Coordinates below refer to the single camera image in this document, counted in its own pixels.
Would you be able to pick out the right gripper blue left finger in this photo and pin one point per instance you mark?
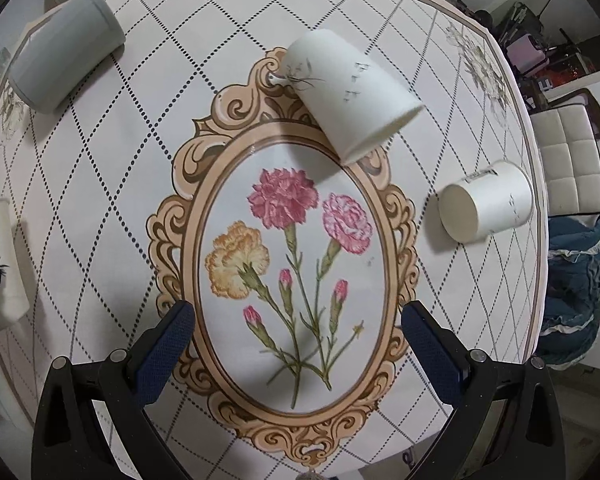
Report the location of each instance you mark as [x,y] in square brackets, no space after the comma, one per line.
[68,442]

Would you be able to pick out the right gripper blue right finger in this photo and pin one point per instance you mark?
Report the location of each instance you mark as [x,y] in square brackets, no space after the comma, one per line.
[505,421]

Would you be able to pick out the white cup with ink print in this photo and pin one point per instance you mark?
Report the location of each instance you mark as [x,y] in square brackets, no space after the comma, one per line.
[0,259]

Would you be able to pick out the small white paper cup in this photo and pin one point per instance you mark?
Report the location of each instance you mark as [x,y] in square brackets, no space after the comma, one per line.
[495,199]

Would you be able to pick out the large white paper cup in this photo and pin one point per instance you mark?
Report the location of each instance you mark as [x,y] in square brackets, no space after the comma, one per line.
[356,103]

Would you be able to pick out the grey cylindrical cup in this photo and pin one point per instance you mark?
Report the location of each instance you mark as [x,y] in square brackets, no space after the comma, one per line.
[73,41]

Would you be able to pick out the teal ruffled cloth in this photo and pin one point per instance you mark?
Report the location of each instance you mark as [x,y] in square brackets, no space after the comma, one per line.
[571,319]

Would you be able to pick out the white padded chair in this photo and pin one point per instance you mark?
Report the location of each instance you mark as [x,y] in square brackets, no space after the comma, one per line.
[567,133]

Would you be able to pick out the pink suitcase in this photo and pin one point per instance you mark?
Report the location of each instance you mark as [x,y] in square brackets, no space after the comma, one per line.
[526,55]

